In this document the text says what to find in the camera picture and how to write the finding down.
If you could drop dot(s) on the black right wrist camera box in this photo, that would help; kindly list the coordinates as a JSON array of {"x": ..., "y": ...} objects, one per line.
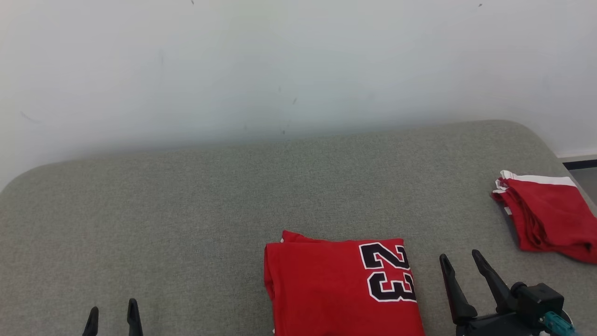
[{"x": 538, "y": 301}]

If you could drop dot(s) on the red jersey with number 23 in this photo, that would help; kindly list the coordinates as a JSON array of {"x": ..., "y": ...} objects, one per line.
[{"x": 322, "y": 289}]

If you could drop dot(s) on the red shorts with white stripe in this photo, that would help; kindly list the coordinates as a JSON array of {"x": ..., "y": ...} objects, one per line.
[{"x": 550, "y": 219}]

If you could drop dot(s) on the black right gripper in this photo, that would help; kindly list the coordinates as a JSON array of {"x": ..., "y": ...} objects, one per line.
[{"x": 499, "y": 326}]

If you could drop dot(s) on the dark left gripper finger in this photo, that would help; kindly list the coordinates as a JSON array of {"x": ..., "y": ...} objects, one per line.
[
  {"x": 92, "y": 324},
  {"x": 134, "y": 322}
]

